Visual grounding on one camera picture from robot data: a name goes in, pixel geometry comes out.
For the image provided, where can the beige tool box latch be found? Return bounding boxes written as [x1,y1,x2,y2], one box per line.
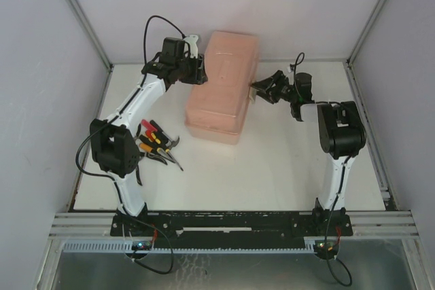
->
[249,87,257,103]

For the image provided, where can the pink translucent tool box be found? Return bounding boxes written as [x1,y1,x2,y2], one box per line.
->
[185,31,259,145]

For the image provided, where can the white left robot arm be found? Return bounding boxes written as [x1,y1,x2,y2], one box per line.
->
[90,34,207,217]

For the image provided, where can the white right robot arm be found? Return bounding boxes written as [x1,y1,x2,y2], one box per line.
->
[251,70,366,225]

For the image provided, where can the red utility knife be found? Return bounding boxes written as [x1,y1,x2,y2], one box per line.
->
[141,120,158,132]

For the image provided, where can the black claw hammer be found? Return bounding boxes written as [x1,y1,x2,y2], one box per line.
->
[150,120,180,150]

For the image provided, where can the yellow black screwdriver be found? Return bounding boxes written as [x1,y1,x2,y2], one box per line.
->
[141,130,162,145]

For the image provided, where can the black needle nose pliers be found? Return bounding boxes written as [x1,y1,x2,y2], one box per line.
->
[145,152,184,171]

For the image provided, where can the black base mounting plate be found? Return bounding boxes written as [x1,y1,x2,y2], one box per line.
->
[110,211,353,249]

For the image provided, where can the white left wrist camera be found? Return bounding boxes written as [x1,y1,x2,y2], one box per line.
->
[183,34,200,58]

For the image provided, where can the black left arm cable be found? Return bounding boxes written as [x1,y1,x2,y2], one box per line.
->
[75,14,186,179]

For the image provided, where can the grey slotted cable duct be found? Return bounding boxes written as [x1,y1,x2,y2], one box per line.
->
[63,239,325,254]

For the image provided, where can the left aluminium corner post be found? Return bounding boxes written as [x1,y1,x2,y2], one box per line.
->
[65,0,113,72]

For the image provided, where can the aluminium corner post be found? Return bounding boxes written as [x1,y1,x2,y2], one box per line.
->
[346,0,388,67]
[65,0,113,72]

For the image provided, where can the right aluminium corner post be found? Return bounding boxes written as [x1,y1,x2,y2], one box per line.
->
[346,0,388,67]

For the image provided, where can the aluminium frame rail front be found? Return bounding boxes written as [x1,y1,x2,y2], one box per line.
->
[49,211,419,239]

